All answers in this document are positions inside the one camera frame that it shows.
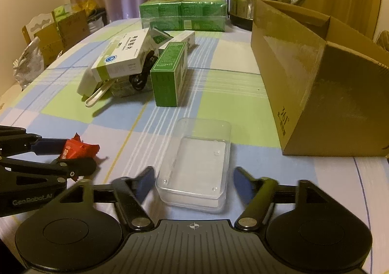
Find red snack wrapper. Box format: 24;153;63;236
59;133;100;160

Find black cable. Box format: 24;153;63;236
128;50;160;92

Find white green medicine box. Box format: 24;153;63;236
91;29;155;82

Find long white medicine box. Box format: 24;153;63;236
158;31;195;54

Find clear plastic tray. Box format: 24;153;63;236
156;117;231;212

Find brown boxes beside table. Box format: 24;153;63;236
22;4;90;67

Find checkered tablecloth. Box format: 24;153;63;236
0;17;389;274

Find large brown cardboard box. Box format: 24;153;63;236
251;0;388;157

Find green tissue multipack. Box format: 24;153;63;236
139;0;227;32

